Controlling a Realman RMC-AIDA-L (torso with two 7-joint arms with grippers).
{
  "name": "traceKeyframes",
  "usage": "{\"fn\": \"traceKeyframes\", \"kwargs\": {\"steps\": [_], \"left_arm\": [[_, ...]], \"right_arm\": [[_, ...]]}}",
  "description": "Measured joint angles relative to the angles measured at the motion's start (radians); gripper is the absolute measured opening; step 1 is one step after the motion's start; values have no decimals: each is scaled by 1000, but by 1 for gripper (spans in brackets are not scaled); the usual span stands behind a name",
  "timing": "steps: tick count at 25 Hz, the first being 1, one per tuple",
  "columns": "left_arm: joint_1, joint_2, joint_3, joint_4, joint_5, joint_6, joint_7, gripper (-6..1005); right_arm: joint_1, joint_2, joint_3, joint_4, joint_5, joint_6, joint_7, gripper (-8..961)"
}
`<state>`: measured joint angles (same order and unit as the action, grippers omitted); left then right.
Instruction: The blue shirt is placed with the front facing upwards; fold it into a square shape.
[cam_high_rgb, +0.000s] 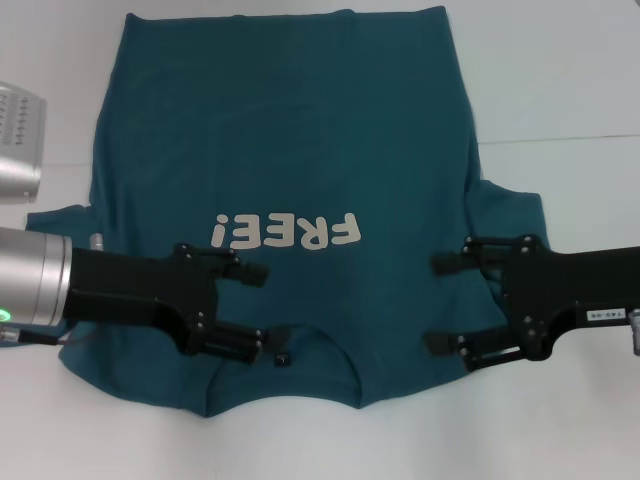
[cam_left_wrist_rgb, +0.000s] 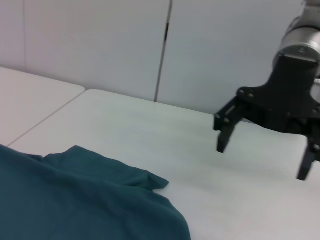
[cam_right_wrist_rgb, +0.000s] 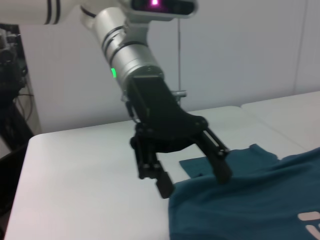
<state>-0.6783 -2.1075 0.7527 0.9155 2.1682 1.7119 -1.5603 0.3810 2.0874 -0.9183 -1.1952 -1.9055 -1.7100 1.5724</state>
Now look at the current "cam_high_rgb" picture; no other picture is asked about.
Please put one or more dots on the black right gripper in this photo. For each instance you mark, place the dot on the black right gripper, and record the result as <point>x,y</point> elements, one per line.
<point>560,285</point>

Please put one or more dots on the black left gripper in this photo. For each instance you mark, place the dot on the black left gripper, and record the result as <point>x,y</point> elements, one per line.
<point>130,285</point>

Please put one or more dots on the teal t-shirt with FREE print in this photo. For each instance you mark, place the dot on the teal t-shirt with FREE print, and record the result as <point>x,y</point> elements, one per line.
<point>300,125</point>

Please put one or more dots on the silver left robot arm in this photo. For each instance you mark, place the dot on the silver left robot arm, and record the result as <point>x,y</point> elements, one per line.
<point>30,275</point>

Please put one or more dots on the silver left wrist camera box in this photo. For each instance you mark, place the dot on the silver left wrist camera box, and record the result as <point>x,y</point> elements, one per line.
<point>20,145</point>

